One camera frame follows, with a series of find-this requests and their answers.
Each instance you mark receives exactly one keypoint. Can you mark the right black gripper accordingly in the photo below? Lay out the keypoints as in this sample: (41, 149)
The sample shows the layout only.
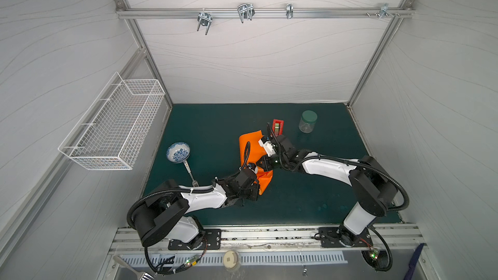
(275, 144)

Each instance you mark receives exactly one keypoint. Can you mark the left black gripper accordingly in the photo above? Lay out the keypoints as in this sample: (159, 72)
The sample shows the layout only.
(255, 190)

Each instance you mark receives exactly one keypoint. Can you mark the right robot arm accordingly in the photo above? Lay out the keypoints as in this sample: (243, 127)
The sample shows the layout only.
(377, 192)

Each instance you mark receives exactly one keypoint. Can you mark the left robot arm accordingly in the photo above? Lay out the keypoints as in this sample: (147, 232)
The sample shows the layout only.
(164, 213)

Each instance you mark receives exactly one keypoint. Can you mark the red tape dispenser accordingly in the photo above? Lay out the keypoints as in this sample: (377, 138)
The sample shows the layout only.
(277, 127)

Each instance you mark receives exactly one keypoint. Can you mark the green table mat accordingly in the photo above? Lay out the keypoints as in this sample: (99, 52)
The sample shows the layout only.
(212, 131)

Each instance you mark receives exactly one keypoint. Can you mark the glass jar green lid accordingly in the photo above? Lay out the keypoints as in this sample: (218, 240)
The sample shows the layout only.
(307, 121)

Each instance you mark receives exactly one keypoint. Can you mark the blue white ceramic spoon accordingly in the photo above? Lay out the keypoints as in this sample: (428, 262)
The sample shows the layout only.
(179, 152)

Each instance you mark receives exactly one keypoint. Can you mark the round white puck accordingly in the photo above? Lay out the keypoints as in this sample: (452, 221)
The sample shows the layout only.
(231, 261)

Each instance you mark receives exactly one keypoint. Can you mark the metal U-bolt clamp middle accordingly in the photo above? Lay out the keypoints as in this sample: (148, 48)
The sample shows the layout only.
(246, 11)

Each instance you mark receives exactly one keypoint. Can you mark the metal u-bolt clamp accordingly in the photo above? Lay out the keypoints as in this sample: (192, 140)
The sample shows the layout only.
(204, 20)
(246, 11)

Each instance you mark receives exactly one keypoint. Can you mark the metal U-bolt clamp left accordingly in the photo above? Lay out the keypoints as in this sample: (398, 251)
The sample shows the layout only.
(204, 20)

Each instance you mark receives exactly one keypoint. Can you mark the small metal hook clamp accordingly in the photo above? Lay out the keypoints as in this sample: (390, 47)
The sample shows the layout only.
(289, 11)

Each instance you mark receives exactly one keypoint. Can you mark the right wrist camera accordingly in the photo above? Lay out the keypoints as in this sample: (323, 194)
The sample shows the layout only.
(268, 147)

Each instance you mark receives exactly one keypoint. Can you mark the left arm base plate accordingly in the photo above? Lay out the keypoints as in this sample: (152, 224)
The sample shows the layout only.
(208, 239)

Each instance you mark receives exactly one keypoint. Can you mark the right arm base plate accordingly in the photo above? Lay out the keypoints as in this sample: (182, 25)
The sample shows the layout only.
(330, 237)

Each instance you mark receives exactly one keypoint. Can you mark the white slotted cable duct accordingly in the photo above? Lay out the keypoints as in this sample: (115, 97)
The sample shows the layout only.
(215, 259)

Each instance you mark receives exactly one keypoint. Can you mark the white wire basket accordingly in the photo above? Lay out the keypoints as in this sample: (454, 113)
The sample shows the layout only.
(111, 133)

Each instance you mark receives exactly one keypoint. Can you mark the blue handled tool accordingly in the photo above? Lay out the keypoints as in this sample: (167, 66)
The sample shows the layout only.
(413, 262)

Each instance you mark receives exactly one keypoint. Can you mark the metal bracket clamp right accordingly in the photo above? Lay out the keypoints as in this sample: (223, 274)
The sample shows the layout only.
(384, 13)

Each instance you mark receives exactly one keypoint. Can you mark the aluminium crossbar rail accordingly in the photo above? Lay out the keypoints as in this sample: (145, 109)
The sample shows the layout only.
(260, 13)

